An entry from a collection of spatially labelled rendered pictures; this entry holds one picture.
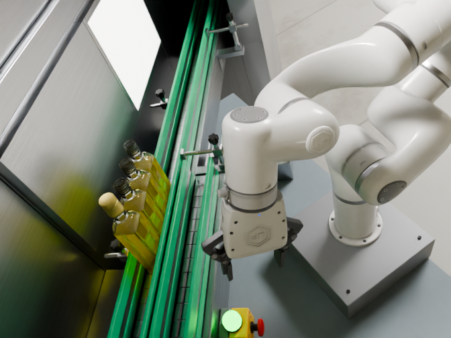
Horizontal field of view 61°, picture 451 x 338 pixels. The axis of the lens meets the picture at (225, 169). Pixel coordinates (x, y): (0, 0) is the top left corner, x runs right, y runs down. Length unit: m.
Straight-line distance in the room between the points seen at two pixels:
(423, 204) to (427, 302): 1.09
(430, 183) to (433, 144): 1.45
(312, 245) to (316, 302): 0.14
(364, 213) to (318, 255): 0.16
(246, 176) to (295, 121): 0.10
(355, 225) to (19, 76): 0.78
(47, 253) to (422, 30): 0.79
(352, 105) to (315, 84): 1.93
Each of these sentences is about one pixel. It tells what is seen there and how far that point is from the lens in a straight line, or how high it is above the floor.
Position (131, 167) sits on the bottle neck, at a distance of 0.88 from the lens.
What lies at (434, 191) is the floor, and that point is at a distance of 2.13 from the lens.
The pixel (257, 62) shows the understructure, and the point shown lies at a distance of 1.90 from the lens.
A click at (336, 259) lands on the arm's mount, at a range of 0.97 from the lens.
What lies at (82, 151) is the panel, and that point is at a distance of 0.97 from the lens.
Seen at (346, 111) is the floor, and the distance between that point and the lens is 2.50.
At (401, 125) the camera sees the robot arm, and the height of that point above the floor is 1.19.
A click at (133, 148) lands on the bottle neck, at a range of 0.92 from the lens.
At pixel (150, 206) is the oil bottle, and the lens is 0.91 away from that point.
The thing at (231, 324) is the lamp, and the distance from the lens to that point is 0.93.
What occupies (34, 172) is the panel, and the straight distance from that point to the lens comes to 0.84.
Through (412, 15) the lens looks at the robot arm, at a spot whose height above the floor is 1.40.
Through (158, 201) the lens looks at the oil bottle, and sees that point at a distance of 0.96.
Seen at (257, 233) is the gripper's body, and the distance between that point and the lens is 0.59.
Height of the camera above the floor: 1.70
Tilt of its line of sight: 47 degrees down
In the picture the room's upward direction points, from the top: 22 degrees counter-clockwise
